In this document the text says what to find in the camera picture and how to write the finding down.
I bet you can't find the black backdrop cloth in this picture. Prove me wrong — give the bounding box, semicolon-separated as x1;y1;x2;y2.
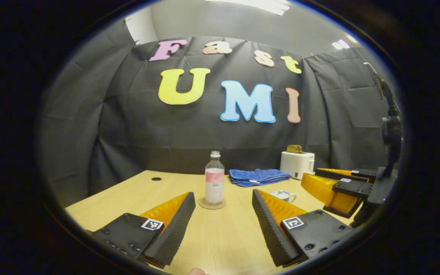
39;19;400;209

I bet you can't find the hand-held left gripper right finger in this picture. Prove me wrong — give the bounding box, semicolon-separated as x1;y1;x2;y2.
251;189;354;268

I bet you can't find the white toaster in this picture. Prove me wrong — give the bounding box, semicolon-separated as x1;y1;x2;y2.
280;151;315;180

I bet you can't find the white blue-patterned teacup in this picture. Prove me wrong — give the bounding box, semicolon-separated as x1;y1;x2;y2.
270;192;297;204

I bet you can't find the long ceiling light panel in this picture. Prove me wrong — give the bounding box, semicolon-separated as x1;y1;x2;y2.
205;0;291;16

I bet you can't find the folded blue towel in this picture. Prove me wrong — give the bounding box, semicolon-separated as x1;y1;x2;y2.
228;168;292;188

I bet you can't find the clear plastic water bottle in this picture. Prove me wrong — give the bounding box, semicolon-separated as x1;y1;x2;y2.
205;150;225;207

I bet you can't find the round brown coaster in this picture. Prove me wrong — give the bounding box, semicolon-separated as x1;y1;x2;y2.
199;197;226;210

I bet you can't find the small ceiling light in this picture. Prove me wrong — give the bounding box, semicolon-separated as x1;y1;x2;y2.
332;34;358;50

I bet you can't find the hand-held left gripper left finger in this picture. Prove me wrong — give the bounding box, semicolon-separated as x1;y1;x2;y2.
86;192;196;269

